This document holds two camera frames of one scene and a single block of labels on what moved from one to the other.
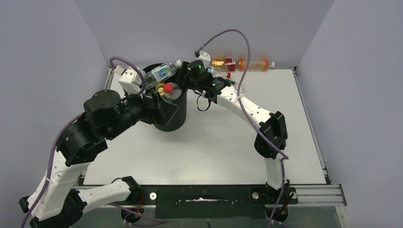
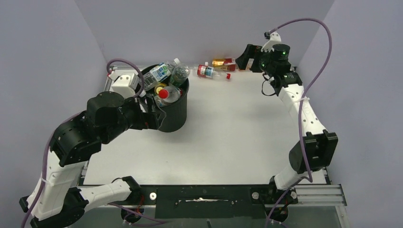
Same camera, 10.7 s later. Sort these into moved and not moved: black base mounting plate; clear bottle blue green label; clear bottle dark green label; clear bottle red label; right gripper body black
Moved: clear bottle dark green label; right gripper body black
Not moved: black base mounting plate; clear bottle red label; clear bottle blue green label
